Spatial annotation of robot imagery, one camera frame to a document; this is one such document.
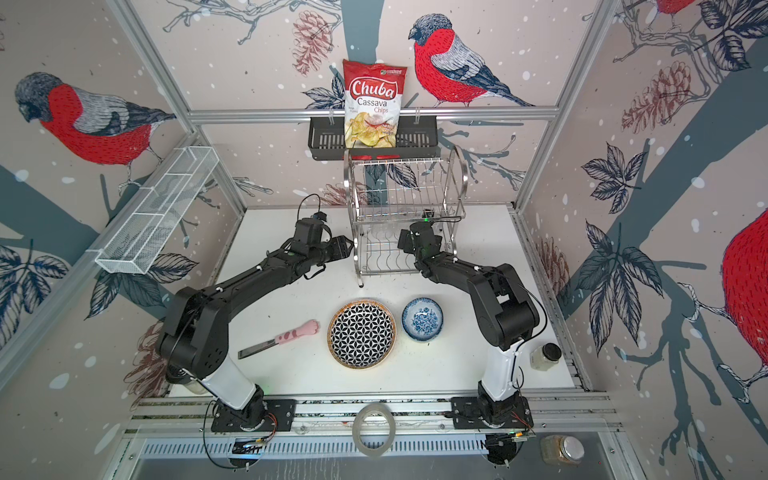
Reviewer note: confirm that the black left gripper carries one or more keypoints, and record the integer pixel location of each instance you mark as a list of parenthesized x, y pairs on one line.
[(341, 249)]

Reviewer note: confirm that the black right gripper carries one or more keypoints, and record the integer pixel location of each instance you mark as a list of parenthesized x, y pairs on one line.
[(406, 240)]

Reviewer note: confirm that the steel two-tier dish rack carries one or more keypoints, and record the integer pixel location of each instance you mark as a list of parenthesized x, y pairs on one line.
[(384, 196)]

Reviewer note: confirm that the blue floral white bowl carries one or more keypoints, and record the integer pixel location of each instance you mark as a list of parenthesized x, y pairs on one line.
[(422, 319)]

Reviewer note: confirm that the white patterned plate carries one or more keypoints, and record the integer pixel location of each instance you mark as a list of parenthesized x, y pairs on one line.
[(362, 334)]

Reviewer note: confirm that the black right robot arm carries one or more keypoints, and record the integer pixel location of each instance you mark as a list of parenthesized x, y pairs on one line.
[(506, 314)]

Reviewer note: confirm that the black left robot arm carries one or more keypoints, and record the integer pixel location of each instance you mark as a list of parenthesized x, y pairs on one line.
[(195, 332)]

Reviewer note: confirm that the pink cat paw knife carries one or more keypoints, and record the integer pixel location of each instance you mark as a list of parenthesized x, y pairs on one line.
[(309, 328)]

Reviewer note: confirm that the Chuba cassava chips bag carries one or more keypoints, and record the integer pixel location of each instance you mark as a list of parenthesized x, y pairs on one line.
[(372, 101)]

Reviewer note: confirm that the small jar black lid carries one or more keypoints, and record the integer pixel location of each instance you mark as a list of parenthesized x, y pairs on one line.
[(545, 357)]

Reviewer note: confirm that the grey tape roll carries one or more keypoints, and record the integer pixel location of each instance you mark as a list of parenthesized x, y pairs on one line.
[(374, 430)]

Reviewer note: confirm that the glass jar white lid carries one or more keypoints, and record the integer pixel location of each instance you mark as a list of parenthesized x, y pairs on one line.
[(561, 450)]

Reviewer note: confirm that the black wall shelf basket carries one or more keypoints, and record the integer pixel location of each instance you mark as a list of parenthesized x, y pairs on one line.
[(415, 138)]

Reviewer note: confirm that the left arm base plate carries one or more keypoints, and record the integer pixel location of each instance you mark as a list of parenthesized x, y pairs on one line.
[(262, 415)]

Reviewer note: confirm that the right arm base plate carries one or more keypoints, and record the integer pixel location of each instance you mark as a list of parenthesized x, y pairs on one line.
[(468, 413)]

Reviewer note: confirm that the white wire mesh basket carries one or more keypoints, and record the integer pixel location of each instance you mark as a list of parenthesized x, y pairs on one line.
[(142, 236)]

